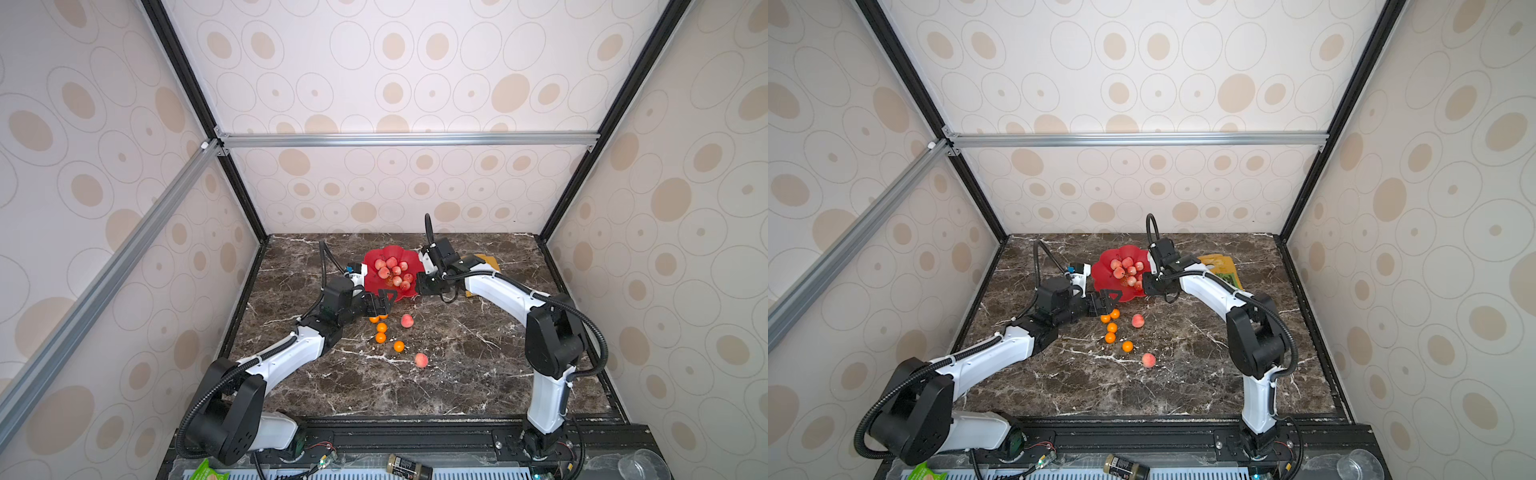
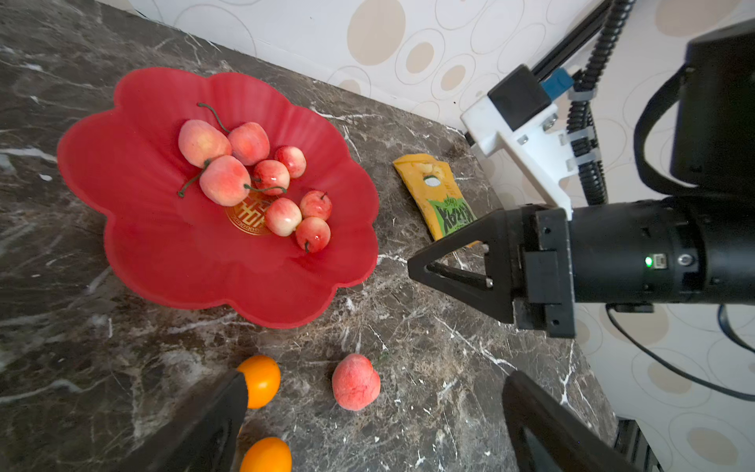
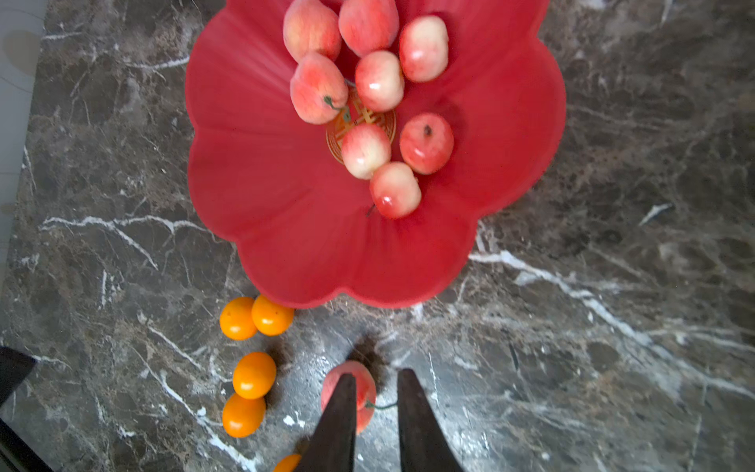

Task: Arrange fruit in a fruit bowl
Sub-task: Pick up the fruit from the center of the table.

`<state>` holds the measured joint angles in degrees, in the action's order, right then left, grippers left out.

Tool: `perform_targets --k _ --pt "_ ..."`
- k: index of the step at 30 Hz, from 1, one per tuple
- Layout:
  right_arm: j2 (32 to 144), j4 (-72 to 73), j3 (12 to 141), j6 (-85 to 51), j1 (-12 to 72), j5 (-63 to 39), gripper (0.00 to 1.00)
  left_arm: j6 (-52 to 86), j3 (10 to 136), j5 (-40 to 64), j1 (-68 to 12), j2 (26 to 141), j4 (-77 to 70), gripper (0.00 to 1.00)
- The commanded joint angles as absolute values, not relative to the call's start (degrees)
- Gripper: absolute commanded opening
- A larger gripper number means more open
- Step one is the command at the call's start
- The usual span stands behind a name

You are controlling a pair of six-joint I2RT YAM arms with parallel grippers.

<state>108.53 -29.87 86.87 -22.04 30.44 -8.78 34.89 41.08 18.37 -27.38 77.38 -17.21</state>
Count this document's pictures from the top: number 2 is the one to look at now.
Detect orange top right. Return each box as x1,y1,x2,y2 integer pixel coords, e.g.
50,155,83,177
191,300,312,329
237,355,281,409

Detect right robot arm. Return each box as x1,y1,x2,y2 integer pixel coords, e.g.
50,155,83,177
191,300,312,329
408,1,754,338

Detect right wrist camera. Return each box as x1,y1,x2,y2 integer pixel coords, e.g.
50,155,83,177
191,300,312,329
461,65,578,219

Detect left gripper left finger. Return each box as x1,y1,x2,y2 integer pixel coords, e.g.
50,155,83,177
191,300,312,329
114,371,248,471

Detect orange middle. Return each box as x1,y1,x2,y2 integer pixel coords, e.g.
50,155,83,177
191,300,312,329
239,438,293,472

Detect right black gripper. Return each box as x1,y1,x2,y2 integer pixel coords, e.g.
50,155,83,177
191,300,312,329
407,205,576,338

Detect small red apple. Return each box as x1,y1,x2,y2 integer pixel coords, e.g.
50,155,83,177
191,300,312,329
274,146,307,179
299,190,333,220
295,216,331,254

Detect yellow green snack bag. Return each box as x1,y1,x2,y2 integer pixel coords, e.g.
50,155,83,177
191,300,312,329
392,153,476,241

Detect right black corner post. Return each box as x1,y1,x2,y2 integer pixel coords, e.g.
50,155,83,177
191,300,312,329
532,0,613,82

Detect pink peach top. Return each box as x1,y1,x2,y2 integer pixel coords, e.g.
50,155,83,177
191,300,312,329
331,354,381,411

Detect orange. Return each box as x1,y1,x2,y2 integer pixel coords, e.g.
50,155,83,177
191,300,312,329
239,438,293,472
237,355,281,409

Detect red flower-shaped fruit bowl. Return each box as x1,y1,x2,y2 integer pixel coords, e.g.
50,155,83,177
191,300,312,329
57,68,379,330

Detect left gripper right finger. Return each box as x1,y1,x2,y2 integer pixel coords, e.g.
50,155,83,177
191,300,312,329
503,371,633,471

